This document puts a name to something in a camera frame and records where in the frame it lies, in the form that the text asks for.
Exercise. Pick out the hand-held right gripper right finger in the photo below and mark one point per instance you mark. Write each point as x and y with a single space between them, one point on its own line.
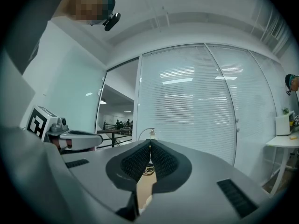
171 169

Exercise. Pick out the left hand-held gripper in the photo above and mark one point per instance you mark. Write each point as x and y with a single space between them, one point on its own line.
50 128

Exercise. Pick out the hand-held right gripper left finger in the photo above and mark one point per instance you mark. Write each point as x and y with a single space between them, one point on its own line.
130 165

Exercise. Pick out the person's left hand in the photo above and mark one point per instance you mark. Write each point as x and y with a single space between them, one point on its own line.
61 144

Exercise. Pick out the dark metal railing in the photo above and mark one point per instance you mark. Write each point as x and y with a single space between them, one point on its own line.
112 132

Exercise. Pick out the group of distant people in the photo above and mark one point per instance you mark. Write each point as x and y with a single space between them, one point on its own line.
123 123

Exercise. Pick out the round ceiling lamp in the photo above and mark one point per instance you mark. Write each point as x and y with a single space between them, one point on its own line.
103 101

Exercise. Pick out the white window blind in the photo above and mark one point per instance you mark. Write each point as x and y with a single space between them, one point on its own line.
247 101
184 101

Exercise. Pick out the white side table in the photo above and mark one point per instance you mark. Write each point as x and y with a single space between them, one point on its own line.
283 142

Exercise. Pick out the white box appliance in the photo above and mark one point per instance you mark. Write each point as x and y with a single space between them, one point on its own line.
282 123

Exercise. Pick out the small yellow object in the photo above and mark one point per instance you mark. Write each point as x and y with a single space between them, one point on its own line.
293 137

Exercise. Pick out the small green plant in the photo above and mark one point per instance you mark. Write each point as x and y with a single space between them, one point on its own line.
285 111

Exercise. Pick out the black head camera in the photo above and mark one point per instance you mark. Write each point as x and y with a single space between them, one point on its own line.
112 21

